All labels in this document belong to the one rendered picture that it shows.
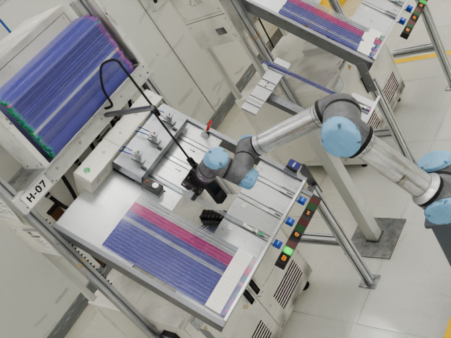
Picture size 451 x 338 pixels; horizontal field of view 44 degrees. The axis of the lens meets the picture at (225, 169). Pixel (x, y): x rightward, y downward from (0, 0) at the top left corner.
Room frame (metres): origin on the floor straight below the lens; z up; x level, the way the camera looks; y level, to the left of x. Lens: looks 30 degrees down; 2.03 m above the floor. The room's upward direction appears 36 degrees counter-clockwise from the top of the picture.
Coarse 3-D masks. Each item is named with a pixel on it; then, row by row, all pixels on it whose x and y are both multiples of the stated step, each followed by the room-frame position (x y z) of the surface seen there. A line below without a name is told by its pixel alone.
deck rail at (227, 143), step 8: (192, 120) 2.15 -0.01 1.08; (200, 128) 2.12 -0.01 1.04; (216, 136) 2.07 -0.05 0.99; (224, 136) 2.06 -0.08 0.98; (224, 144) 2.06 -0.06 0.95; (232, 144) 2.03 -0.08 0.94; (232, 152) 2.05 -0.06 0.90; (256, 160) 1.97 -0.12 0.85; (264, 160) 1.94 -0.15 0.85; (272, 160) 1.93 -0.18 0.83; (280, 168) 1.89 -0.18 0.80; (296, 176) 1.85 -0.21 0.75; (304, 176) 1.84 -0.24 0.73; (304, 184) 1.84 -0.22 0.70
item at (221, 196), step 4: (204, 184) 1.72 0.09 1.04; (208, 184) 1.72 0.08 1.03; (212, 184) 1.73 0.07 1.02; (216, 184) 1.74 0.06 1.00; (208, 188) 1.72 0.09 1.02; (212, 188) 1.72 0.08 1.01; (216, 188) 1.73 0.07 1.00; (220, 188) 1.73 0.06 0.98; (208, 192) 1.73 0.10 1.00; (212, 192) 1.72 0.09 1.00; (216, 192) 1.72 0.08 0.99; (220, 192) 1.73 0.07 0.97; (224, 192) 1.73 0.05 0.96; (212, 196) 1.72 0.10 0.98; (216, 196) 1.71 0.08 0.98; (220, 196) 1.72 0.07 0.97; (224, 196) 1.72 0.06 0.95; (216, 200) 1.72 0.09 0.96; (220, 200) 1.71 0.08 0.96; (224, 200) 1.72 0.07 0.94
